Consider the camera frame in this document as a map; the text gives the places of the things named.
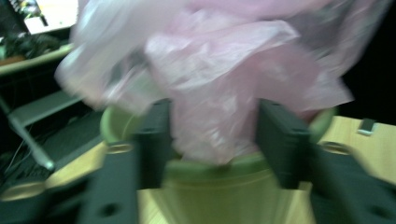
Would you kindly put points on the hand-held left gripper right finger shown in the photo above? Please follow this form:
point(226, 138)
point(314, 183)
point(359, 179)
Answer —
point(286, 149)

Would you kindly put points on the white metal desk stand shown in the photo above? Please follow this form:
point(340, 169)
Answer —
point(43, 105)

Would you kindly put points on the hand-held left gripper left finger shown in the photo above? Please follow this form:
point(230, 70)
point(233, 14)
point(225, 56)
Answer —
point(124, 174)

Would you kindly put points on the pink plastic trash bag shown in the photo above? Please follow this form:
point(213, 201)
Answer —
point(218, 68)

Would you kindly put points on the green plastic trash bin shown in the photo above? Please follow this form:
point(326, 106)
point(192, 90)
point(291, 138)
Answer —
point(218, 193)

